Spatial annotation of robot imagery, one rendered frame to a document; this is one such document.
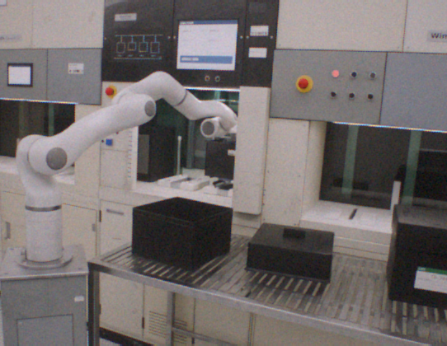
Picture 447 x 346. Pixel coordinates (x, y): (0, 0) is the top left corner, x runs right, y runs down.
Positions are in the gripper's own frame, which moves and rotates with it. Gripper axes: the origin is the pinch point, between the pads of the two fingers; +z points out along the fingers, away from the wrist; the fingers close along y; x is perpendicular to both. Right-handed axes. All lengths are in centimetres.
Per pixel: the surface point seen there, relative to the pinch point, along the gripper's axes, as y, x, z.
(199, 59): -7.0, 29.7, -30.2
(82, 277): -10, -48, -100
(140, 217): -3, -31, -78
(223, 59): 4.1, 30.0, -30.2
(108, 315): -53, -106, -30
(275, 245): 45, -35, -67
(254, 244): 38, -35, -69
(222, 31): 3, 42, -30
